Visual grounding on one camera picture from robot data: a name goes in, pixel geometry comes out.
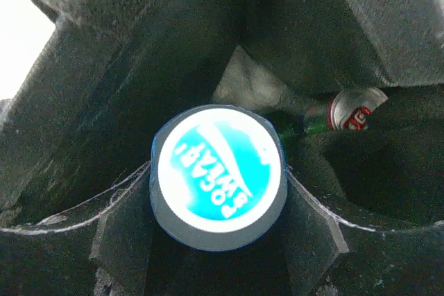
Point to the green glass Perrier bottle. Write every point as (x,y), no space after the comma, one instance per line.
(294,127)

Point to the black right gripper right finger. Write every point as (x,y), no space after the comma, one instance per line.
(334,247)

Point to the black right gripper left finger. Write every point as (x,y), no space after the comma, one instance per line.
(98,247)

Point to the silver blue energy drink can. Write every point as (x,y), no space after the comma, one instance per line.
(349,109)

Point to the clear water bottle blue label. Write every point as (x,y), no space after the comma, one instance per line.
(218,177)

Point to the black canvas bag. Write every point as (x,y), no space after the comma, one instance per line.
(113,70)

